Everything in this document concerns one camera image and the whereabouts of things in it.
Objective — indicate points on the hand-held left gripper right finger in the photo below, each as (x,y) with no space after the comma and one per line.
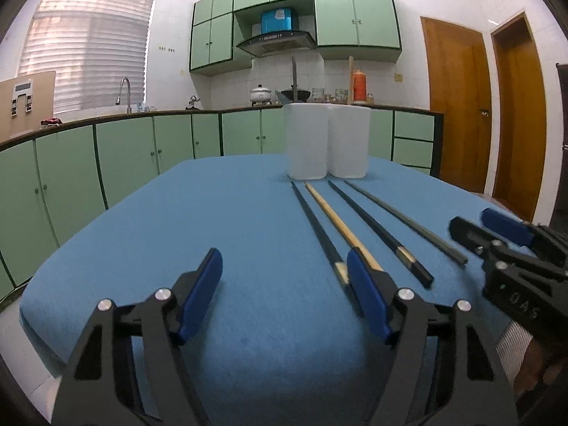
(368,293)

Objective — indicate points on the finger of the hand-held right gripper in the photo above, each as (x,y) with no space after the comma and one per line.
(466,230)
(506,226)

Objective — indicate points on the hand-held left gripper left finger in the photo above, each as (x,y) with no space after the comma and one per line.
(199,293)

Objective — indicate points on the grey metal chopstick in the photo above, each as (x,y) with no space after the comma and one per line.
(399,219)
(294,80)

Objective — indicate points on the black chopstick with beige band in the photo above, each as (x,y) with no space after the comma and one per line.
(368,219)

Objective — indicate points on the light wooden chopstick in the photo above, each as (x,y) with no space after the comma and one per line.
(333,219)

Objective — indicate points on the dark blue chopstick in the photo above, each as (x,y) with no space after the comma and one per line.
(313,226)

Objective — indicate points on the white plastic utensil container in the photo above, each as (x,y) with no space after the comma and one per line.
(306,142)
(349,142)

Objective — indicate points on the brown wooden chopstick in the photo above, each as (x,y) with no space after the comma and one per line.
(351,80)

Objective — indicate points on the blue tablecloth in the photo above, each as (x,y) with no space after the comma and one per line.
(222,213)

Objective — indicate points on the wooden door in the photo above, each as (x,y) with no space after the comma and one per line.
(457,106)
(519,120)

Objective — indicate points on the green base cabinets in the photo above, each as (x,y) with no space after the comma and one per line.
(66,173)

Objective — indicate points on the orange thermos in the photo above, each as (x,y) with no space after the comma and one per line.
(359,84)

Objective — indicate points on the glass bowl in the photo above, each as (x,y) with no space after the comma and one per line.
(341,96)

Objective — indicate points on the small bottles by sink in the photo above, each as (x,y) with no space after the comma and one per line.
(145,108)

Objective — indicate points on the gas stove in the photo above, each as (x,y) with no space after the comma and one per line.
(266,104)

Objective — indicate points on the silver cooking pot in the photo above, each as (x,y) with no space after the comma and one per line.
(260,94)

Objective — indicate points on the black wok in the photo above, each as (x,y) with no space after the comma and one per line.
(301,94)

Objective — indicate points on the chrome kitchen faucet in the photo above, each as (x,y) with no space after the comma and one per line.
(128,93)

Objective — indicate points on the red cloth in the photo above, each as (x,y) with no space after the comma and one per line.
(51,122)

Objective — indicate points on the brown cardboard box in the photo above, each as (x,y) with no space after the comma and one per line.
(40,111)

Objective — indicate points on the black range hood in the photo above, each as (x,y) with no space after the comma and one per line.
(275,42)

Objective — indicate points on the white window blinds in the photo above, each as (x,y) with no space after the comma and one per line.
(88,44)

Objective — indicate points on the blue box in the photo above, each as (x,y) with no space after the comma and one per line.
(277,20)

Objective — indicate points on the green wall cabinets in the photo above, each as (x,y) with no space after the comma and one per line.
(355,22)

